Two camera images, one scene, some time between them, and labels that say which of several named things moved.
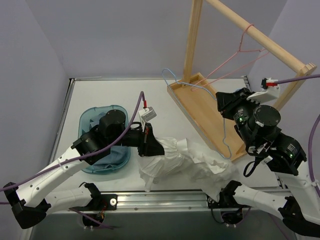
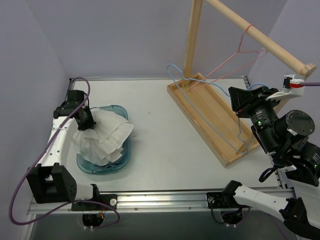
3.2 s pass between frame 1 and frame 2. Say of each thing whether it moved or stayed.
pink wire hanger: stayed
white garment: moved
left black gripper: moved
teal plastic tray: stayed
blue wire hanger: moved
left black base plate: stayed
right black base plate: stayed
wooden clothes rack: stayed
